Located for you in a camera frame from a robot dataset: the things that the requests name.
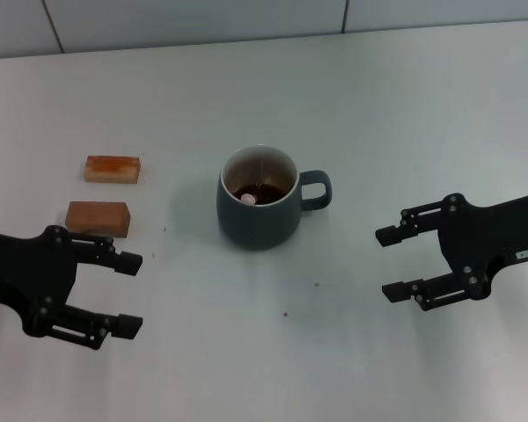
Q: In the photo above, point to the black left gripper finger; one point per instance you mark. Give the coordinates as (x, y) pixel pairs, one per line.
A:
(125, 325)
(127, 263)

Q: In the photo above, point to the light stained wooden block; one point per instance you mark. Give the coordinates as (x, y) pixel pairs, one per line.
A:
(114, 172)

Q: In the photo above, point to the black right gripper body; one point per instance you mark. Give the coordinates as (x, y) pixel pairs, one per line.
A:
(488, 246)

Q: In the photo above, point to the dark brown coffee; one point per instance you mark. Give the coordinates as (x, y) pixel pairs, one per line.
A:
(270, 193)

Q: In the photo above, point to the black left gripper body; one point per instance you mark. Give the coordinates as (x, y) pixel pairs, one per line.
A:
(17, 272)

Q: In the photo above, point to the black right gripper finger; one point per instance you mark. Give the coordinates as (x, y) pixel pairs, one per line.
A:
(389, 237)
(396, 293)

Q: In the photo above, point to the dark arched wooden block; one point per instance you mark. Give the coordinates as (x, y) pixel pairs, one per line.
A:
(101, 215)

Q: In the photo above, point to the grey ceramic cup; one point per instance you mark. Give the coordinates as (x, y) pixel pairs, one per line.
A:
(259, 224)

